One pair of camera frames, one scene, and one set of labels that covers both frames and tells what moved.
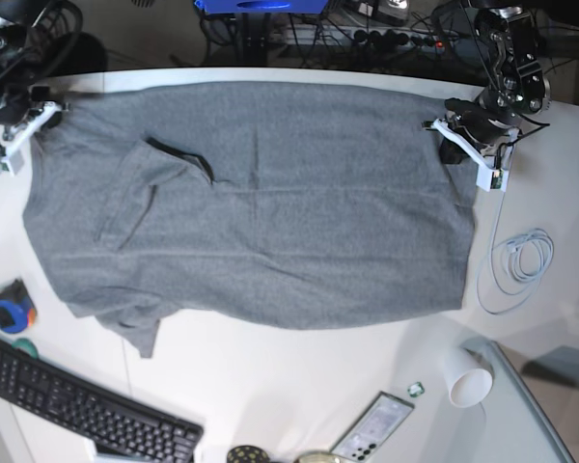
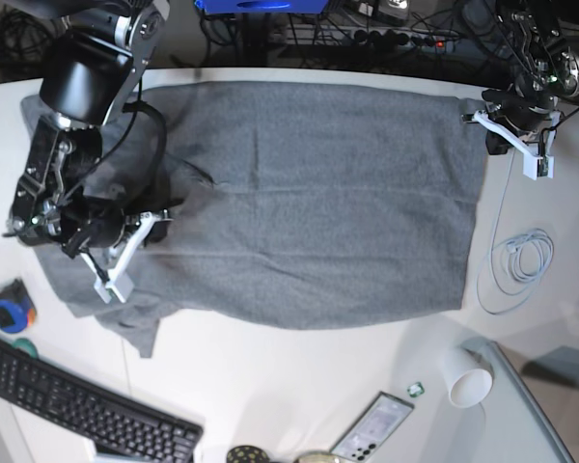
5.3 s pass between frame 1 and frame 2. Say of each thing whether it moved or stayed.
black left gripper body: moved
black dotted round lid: stayed
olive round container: stayed
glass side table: stayed
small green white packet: stayed
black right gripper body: moved
